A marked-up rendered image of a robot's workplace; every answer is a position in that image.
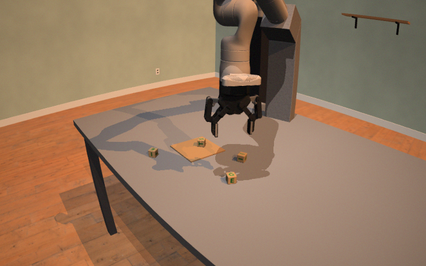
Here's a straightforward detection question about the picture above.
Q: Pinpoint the orange flat mat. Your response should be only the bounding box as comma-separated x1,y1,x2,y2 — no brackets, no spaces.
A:
170,138,225,162

